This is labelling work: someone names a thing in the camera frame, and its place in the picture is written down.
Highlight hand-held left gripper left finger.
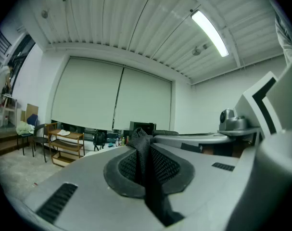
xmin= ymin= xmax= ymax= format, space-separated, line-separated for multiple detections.
xmin=24 ymin=146 xmax=165 ymax=230

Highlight light green cloth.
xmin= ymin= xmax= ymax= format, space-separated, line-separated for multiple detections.
xmin=16 ymin=121 xmax=35 ymax=136

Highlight small white table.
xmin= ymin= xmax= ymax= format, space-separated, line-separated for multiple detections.
xmin=2 ymin=94 xmax=18 ymax=125

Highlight black round-back chair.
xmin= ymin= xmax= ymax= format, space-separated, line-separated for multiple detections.
xmin=32 ymin=123 xmax=52 ymax=163

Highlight black metal chair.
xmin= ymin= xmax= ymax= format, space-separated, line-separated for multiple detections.
xmin=15 ymin=128 xmax=36 ymax=156

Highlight cardboard sheet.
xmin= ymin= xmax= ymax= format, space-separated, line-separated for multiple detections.
xmin=25 ymin=103 xmax=39 ymax=122

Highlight black handbag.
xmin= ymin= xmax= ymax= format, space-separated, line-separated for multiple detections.
xmin=92 ymin=130 xmax=107 ymax=151

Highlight black cloth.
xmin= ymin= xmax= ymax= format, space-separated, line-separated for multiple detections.
xmin=126 ymin=128 xmax=185 ymax=228

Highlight black mini fridge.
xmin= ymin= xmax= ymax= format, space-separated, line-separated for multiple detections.
xmin=129 ymin=121 xmax=157 ymax=139

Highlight white roller blind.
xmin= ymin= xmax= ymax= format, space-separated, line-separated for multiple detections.
xmin=113 ymin=67 xmax=172 ymax=131
xmin=51 ymin=58 xmax=124 ymax=131

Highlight clear plastic storage boxes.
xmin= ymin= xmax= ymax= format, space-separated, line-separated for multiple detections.
xmin=0 ymin=104 xmax=9 ymax=128

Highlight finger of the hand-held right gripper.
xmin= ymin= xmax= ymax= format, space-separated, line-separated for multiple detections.
xmin=152 ymin=130 xmax=218 ymax=136

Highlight wooden step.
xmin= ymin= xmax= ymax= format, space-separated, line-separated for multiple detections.
xmin=0 ymin=128 xmax=24 ymax=156

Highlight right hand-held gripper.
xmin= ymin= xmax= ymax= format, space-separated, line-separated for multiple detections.
xmin=155 ymin=71 xmax=282 ymax=145

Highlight grey gripper camera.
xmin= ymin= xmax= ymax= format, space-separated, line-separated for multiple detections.
xmin=219 ymin=108 xmax=248 ymax=131

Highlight wooden shelf rack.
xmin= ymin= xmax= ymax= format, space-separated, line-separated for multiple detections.
xmin=45 ymin=122 xmax=86 ymax=167

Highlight long ceiling light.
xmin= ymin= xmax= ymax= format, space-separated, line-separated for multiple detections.
xmin=190 ymin=10 xmax=229 ymax=57

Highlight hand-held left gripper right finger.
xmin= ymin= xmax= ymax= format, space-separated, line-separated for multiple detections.
xmin=150 ymin=143 xmax=240 ymax=216

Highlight person's beige shirt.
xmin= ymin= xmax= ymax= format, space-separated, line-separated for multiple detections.
xmin=268 ymin=0 xmax=292 ymax=64

